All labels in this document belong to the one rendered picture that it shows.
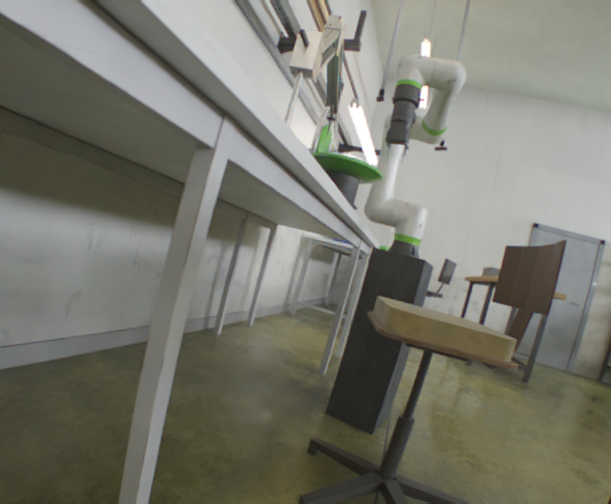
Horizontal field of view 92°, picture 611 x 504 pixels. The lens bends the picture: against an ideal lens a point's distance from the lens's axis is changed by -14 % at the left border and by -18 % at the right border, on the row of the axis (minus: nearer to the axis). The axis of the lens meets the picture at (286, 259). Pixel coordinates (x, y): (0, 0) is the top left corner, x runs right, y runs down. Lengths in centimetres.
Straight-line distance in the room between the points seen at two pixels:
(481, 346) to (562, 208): 569
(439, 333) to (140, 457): 70
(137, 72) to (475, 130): 630
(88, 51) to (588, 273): 653
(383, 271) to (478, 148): 507
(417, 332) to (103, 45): 81
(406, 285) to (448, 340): 65
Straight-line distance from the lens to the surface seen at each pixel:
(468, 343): 93
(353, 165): 127
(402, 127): 123
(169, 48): 45
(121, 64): 43
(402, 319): 88
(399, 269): 153
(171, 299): 57
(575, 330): 653
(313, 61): 85
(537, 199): 644
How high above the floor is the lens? 69
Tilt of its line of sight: 1 degrees down
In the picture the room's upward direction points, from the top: 15 degrees clockwise
